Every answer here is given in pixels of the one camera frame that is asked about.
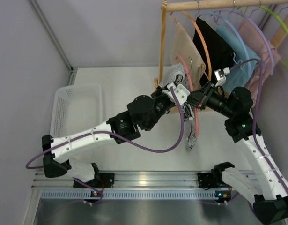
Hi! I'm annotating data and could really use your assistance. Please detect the orange plastic hanger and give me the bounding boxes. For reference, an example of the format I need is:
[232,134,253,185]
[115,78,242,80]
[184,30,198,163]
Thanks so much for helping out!
[182,11,212,81]

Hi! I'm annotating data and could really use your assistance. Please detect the black white printed trousers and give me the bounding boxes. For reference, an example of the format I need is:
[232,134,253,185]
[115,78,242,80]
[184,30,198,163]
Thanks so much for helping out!
[160,63,197,151]

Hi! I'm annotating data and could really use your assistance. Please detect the pink plastic hanger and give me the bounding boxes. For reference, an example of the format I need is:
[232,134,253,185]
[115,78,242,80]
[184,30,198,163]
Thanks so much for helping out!
[176,55,199,137]

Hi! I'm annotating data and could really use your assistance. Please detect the beige trousers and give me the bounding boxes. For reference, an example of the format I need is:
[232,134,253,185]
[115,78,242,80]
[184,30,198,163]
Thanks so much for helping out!
[170,22,206,90]

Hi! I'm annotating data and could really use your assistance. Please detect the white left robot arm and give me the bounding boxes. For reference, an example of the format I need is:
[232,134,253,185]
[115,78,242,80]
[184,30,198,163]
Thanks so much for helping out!
[42,82,190,184]

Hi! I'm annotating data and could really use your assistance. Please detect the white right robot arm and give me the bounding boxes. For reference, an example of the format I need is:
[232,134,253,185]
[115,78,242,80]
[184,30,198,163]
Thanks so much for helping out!
[187,83,288,225]

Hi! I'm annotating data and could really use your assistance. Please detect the light blue plastic hanger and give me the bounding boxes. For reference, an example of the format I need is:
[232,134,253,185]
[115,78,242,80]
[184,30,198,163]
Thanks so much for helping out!
[195,12,258,78]

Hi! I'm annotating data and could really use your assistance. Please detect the green plastic hanger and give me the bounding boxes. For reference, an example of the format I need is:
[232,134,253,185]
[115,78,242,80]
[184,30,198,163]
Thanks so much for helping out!
[239,5,288,68]

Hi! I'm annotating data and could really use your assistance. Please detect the purple plastic hanger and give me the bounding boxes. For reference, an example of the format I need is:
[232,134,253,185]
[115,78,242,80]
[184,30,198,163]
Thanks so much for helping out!
[215,9,275,75]

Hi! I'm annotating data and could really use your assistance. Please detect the white plastic laundry basket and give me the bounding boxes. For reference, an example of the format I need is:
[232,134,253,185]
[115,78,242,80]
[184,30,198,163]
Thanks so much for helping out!
[50,83,104,138]

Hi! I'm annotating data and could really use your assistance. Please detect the wooden clothes rack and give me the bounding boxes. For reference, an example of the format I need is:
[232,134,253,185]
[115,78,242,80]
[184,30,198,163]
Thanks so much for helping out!
[154,0,288,87]

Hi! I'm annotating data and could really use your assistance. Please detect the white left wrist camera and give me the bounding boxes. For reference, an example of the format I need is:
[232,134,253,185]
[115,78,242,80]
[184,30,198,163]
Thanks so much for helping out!
[162,82,190,105]

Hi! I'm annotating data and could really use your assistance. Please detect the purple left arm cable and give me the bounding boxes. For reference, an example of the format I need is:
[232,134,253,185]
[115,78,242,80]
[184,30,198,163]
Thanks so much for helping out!
[25,87,185,170]

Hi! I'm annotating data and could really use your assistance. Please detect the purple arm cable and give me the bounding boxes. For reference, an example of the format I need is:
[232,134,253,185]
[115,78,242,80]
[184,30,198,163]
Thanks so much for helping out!
[25,87,185,170]
[229,58,288,211]

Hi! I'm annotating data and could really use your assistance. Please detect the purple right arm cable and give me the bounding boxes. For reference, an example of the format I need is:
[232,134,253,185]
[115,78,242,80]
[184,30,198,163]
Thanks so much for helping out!
[229,58,288,211]

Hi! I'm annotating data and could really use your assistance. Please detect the aluminium mounting rail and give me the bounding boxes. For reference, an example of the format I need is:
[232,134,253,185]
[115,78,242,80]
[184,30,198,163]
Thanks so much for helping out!
[32,171,200,188]

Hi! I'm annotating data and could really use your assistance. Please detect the grey slotted cable duct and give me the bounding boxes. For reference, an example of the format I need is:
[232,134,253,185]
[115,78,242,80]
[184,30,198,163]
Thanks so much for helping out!
[41,189,230,200]

